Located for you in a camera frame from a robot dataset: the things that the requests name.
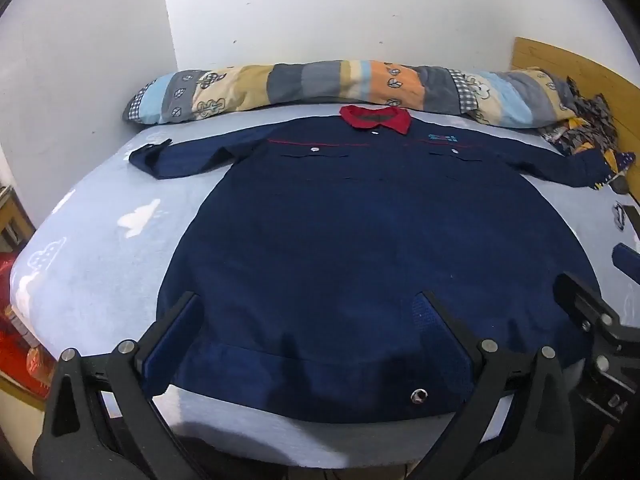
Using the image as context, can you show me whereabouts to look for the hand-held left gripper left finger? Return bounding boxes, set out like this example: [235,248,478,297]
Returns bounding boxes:
[31,290,204,480]

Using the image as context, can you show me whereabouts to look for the rolled patchwork quilt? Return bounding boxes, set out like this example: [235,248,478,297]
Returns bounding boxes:
[122,60,581,128]

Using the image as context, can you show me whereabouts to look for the wooden shelf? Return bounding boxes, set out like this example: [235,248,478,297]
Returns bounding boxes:
[0,185,36,256]

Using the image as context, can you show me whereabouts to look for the eyeglasses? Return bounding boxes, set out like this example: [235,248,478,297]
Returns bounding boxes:
[611,202,632,232]

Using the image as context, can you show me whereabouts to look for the navy shirt with red collar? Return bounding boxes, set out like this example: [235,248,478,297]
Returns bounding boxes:
[129,105,623,423]

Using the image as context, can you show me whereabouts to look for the dark patterned cloth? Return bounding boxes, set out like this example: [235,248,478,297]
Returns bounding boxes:
[539,76,621,157]

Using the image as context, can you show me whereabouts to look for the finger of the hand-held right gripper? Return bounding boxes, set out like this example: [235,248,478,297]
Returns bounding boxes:
[614,243,640,281]
[552,271,626,335]

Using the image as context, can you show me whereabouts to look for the bed with cloud-print sheet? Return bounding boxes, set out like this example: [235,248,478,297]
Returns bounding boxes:
[9,102,640,471]

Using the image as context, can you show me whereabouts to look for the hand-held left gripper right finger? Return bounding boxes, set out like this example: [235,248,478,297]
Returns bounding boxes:
[407,289,596,480]

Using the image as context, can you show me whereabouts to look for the wooden headboard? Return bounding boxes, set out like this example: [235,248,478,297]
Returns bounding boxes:
[511,36,640,156]

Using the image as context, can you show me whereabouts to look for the red bag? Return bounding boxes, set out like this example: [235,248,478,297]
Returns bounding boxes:
[0,250,58,401]

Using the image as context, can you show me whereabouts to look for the navy star-print cloth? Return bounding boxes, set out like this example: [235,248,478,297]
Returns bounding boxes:
[590,150,638,192]

